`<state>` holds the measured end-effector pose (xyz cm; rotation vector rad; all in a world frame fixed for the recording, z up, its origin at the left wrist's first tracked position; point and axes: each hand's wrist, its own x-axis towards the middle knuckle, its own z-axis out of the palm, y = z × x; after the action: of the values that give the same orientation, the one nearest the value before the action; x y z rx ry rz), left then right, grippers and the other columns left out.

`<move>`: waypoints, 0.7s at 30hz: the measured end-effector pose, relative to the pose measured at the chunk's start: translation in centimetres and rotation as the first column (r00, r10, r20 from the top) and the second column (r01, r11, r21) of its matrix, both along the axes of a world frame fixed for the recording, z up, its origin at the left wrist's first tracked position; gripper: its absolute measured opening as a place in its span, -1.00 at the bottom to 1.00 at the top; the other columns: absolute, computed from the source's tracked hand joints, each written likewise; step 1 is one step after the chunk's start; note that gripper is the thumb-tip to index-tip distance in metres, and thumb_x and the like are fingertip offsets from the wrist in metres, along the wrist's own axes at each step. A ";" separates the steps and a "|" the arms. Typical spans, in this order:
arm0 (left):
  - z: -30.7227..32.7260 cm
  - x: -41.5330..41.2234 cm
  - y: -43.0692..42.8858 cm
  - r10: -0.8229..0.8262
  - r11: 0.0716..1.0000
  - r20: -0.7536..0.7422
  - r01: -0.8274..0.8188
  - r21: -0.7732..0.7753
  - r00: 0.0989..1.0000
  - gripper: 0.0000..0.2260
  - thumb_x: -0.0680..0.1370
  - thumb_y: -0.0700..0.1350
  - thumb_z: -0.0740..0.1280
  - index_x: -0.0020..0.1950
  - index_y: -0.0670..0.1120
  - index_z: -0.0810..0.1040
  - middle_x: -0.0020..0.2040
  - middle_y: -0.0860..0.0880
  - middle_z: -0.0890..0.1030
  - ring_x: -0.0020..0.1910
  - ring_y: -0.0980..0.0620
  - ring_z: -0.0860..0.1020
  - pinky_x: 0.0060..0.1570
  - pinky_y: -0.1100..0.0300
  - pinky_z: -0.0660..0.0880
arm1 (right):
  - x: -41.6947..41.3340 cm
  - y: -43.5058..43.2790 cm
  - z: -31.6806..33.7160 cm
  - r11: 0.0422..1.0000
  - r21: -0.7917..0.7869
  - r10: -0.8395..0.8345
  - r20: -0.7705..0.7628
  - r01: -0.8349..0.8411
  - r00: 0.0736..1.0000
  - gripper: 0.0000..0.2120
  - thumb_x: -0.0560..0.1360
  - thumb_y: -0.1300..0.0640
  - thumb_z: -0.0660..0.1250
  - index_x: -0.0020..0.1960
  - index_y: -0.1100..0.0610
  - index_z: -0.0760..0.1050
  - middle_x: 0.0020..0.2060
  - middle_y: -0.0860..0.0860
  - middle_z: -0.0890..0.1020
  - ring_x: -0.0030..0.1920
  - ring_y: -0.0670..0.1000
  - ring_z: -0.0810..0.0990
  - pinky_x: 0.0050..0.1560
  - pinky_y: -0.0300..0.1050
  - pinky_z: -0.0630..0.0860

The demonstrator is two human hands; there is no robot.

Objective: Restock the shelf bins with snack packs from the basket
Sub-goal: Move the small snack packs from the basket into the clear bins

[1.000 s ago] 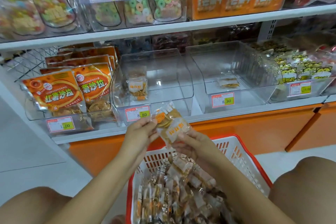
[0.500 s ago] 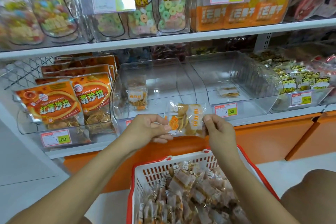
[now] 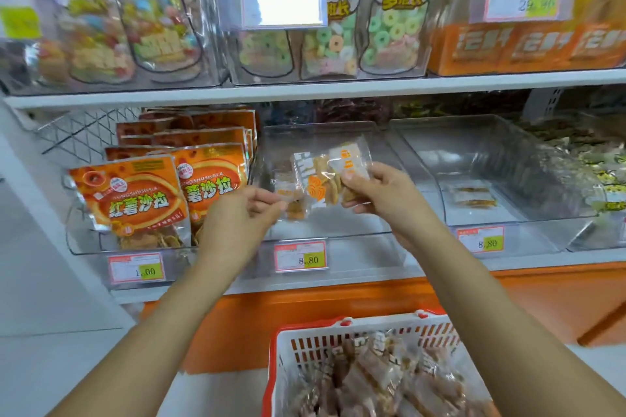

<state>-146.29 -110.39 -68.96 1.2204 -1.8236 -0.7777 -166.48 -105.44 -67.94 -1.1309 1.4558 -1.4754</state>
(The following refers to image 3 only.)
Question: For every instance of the person's right hand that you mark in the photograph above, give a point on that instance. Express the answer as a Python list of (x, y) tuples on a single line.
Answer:
[(391, 202)]

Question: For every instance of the person's left hand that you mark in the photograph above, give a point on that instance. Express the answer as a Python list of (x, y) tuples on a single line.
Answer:
[(235, 231)]

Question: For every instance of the small brown snack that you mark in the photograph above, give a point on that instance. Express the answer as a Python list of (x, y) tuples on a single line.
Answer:
[(311, 177), (350, 160)]

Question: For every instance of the row of clear snacks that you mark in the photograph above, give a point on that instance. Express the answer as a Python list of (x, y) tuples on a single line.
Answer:
[(286, 182)]

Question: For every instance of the stack of orange packets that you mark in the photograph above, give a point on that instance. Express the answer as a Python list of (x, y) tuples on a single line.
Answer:
[(132, 202)]

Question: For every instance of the white snack shelf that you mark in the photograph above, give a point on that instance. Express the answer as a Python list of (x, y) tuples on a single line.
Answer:
[(342, 87)]

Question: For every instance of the white red-rimmed shopping basket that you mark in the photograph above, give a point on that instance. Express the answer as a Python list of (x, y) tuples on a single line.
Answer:
[(323, 343)]

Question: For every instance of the pile of small brown snacks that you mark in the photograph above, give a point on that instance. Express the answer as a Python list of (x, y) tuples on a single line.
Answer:
[(391, 382)]

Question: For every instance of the person's left forearm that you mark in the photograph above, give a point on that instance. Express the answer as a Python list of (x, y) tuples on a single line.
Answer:
[(147, 353)]

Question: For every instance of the person's right forearm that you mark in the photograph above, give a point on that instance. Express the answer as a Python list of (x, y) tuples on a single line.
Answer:
[(518, 343)]

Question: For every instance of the small yellow wrapped snack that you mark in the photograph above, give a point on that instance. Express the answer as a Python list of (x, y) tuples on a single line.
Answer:
[(477, 203), (469, 193)]

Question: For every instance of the orange label snack bag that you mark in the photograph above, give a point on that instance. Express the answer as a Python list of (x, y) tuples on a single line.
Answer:
[(543, 45), (599, 42), (469, 50)]

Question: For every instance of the orange shelf base panel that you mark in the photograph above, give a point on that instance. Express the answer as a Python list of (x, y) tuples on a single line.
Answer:
[(548, 304)]

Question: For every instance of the yellow hamster snack packets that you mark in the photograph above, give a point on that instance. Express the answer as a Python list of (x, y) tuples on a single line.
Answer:
[(597, 172)]

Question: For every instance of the white koala candy bag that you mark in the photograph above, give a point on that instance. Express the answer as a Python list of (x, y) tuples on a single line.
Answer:
[(333, 50), (401, 26), (264, 52)]

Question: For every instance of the yellow cat candy bag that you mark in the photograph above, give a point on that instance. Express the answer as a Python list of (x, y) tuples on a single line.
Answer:
[(93, 40), (161, 26)]

